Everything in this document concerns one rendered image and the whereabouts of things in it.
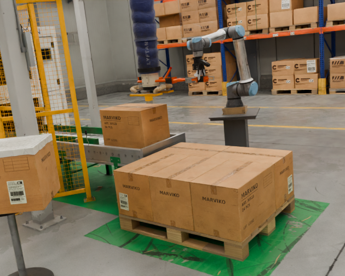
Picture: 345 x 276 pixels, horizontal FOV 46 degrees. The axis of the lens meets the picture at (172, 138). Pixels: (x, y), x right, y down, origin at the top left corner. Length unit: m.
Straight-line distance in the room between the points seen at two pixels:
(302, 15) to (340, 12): 0.89
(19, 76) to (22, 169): 1.39
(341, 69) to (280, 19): 1.98
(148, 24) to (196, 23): 8.15
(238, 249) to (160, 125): 1.69
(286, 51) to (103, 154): 8.86
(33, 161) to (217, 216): 1.32
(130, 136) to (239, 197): 1.63
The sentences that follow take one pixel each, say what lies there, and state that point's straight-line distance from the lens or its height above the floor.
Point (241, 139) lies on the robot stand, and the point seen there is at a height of 0.47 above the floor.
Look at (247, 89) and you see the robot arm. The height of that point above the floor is 1.01.
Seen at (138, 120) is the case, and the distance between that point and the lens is 3.96.
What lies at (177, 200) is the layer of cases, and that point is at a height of 0.37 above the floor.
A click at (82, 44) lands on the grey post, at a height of 1.70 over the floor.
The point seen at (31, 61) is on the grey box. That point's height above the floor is 1.52.
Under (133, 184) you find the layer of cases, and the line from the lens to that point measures 3.37.
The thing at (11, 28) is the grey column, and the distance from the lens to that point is 3.83.
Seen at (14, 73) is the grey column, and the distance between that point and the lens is 3.80.
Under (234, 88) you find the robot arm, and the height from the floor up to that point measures 1.01.
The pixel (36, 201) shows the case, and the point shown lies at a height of 0.68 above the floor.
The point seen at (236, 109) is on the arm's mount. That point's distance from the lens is 4.37.
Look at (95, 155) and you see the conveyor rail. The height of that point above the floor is 0.49.
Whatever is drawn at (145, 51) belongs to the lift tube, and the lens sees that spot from 3.94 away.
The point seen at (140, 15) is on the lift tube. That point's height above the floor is 1.83.
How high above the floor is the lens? 1.52
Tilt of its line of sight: 13 degrees down
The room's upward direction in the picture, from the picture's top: 6 degrees counter-clockwise
